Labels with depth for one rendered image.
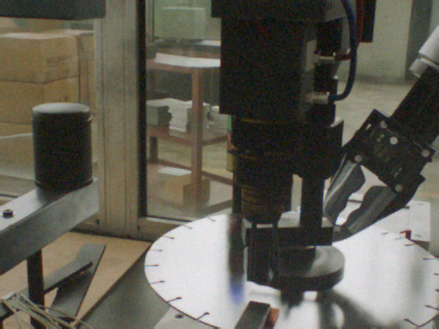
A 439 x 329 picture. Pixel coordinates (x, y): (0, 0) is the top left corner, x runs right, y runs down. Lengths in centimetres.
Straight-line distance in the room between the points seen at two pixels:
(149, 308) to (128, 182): 32
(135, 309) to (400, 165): 55
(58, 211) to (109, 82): 64
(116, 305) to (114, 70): 45
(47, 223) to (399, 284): 36
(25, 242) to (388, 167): 34
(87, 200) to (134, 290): 45
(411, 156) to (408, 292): 14
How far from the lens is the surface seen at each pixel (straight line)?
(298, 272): 67
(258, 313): 55
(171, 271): 68
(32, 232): 59
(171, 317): 80
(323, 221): 62
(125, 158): 125
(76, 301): 69
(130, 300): 106
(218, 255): 72
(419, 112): 63
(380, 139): 63
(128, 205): 128
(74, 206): 64
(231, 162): 96
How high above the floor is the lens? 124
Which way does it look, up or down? 16 degrees down
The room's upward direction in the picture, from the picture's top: 2 degrees clockwise
